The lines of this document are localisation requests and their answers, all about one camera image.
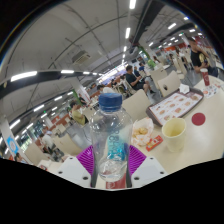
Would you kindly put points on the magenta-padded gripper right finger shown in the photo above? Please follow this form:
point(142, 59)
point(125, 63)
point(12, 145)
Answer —
point(138, 160)

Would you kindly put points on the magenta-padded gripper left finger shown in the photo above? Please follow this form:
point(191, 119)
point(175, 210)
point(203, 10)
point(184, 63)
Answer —
point(83, 160)

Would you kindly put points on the clear water bottle blue cap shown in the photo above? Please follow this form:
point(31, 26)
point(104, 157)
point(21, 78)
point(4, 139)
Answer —
point(111, 133)

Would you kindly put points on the group of beige chairs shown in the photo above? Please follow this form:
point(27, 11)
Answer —
point(68, 145)

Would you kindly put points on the plastic bag of fried food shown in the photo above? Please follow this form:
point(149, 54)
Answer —
point(142, 131)

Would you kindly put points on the cream yellow cup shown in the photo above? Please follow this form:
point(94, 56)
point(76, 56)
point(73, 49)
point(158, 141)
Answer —
point(174, 135)

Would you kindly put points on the beige chair with round hole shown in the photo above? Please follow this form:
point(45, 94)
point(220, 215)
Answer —
point(169, 85)
point(138, 106)

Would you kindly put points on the dark food tray paper liner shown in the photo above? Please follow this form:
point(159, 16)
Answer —
point(173, 106)

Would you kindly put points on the white paper napkin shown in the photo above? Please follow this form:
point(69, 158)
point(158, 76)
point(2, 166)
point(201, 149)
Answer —
point(184, 88)

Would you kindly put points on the ceiling air conditioner unit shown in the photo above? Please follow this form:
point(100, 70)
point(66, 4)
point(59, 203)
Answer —
point(81, 58)

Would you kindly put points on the group of ceiling lights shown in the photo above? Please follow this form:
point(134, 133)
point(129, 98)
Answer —
point(24, 76)

